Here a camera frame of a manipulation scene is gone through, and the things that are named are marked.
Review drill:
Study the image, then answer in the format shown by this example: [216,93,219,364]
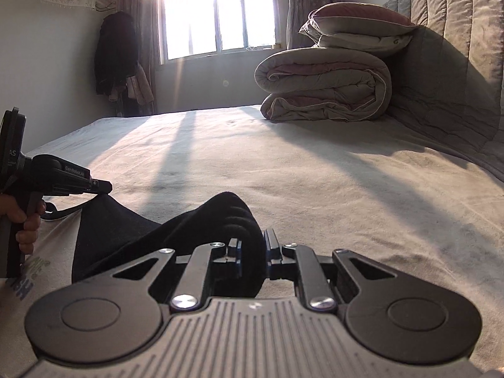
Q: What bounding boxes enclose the hanging dark coat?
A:
[94,11,138,97]

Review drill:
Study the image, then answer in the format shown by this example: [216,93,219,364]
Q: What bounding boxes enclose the mauve pillow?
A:
[299,2,418,44]

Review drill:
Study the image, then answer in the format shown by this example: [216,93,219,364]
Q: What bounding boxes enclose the bed with grey sheet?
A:
[0,104,504,378]

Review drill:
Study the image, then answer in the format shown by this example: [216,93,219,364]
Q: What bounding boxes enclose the window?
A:
[155,0,282,66]

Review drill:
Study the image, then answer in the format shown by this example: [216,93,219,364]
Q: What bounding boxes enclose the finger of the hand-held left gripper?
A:
[90,179,113,196]

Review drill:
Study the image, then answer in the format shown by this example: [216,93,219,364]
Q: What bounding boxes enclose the folded beige and mauve duvet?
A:
[254,45,392,123]

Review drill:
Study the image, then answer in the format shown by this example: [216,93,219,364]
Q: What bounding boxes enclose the hanging pink clothes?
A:
[108,75,155,107]

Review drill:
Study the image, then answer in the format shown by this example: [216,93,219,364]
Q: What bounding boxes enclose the person's left hand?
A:
[0,194,46,255]

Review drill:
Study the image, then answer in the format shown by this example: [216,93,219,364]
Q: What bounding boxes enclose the beige sweatshirt with black sleeves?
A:
[0,192,269,363]

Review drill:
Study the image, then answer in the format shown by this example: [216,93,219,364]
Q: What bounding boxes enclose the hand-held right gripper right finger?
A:
[264,228,399,312]

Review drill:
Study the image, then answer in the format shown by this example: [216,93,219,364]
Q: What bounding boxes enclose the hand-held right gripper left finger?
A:
[110,238,244,311]

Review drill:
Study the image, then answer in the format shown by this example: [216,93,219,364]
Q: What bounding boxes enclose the grey quilted headboard cover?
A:
[382,0,504,184]

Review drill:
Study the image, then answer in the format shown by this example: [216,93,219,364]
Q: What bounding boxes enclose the beige pillow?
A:
[315,31,414,58]

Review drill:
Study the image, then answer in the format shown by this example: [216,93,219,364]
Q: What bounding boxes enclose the patterned curtain beside coat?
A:
[114,0,160,115]

